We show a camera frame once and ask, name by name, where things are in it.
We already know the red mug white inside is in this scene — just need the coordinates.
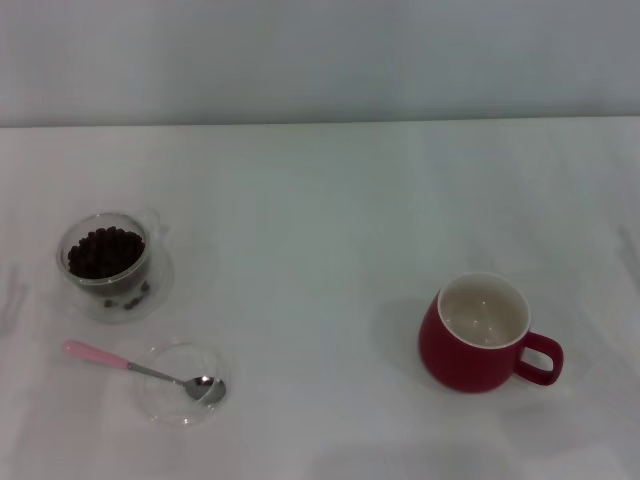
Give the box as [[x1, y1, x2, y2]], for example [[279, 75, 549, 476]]
[[418, 271, 565, 394]]

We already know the pink handled metal spoon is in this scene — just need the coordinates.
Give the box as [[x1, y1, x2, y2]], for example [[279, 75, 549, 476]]
[[63, 339, 227, 405]]

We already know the coffee bean pile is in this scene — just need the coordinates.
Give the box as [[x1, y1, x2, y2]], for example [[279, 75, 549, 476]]
[[67, 226, 147, 280]]

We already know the clear glass saucer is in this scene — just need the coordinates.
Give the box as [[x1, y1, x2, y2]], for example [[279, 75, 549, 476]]
[[53, 233, 177, 325]]

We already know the small clear glass dish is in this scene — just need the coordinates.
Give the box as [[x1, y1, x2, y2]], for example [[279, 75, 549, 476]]
[[130, 339, 240, 428]]

